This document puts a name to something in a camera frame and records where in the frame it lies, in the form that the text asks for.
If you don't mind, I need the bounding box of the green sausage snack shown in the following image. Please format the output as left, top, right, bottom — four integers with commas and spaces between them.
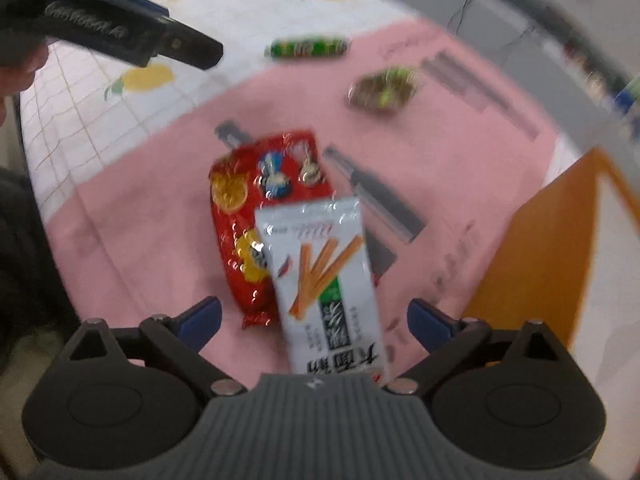
265, 36, 350, 60

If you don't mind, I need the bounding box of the red snack packet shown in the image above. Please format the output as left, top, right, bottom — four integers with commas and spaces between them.
207, 129, 335, 331

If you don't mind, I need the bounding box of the green pea snack packet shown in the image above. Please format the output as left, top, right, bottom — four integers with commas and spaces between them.
346, 66, 419, 113

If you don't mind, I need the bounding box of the white stick snack packet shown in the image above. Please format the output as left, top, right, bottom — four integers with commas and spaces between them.
255, 197, 390, 385

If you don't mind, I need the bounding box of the person left hand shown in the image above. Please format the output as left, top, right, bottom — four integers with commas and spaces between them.
0, 42, 49, 125

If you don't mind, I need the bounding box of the white lemon grid tablecloth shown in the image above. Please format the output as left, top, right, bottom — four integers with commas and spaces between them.
1, 0, 412, 220

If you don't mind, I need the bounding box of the orange cardboard box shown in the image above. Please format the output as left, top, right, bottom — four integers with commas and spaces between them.
464, 148, 639, 479

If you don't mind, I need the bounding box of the pink restaurant placemat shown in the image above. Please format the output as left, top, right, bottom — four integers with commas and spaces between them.
46, 20, 558, 386

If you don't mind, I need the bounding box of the black cable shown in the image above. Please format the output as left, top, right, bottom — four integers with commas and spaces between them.
444, 0, 542, 61

